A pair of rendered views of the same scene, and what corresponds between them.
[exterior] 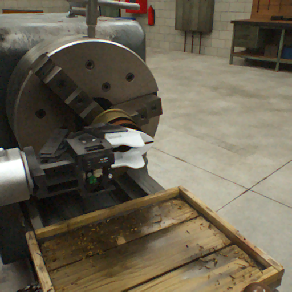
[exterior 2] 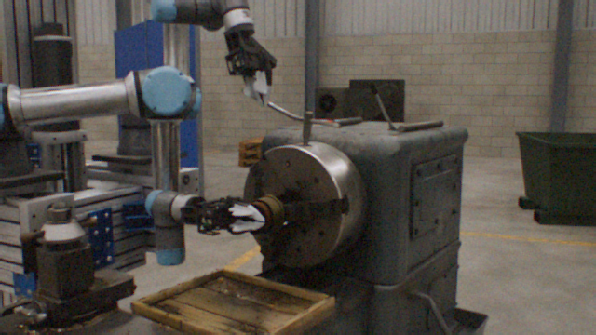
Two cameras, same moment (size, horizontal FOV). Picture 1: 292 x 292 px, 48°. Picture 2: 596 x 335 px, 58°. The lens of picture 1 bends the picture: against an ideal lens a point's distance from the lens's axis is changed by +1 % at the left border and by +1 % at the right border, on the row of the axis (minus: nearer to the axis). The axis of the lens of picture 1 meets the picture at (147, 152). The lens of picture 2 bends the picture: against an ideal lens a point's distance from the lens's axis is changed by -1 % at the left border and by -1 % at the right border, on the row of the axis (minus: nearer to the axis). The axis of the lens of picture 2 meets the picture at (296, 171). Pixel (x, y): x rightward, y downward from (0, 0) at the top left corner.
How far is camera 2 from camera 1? 1.13 m
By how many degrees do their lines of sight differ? 63
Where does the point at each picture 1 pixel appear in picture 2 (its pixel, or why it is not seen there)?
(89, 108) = (260, 191)
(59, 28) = (326, 138)
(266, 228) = not seen: outside the picture
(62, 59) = (271, 156)
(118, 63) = (307, 167)
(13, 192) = (176, 214)
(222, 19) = not seen: outside the picture
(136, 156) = (246, 226)
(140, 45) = (385, 161)
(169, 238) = (262, 311)
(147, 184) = (342, 296)
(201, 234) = (277, 321)
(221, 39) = not seen: outside the picture
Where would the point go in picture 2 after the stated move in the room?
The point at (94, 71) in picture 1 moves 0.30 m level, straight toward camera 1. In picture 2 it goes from (290, 168) to (177, 180)
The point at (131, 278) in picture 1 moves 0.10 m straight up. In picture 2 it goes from (209, 307) to (209, 265)
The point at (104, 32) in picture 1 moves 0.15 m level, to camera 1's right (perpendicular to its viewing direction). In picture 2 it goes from (357, 144) to (389, 151)
